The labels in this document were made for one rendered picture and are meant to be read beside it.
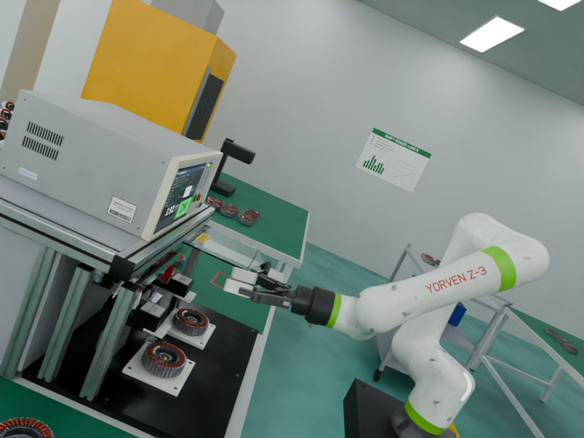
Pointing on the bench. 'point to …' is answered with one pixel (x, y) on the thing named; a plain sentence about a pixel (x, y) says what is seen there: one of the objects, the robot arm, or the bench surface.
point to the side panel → (19, 293)
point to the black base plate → (222, 394)
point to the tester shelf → (88, 231)
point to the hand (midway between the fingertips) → (234, 279)
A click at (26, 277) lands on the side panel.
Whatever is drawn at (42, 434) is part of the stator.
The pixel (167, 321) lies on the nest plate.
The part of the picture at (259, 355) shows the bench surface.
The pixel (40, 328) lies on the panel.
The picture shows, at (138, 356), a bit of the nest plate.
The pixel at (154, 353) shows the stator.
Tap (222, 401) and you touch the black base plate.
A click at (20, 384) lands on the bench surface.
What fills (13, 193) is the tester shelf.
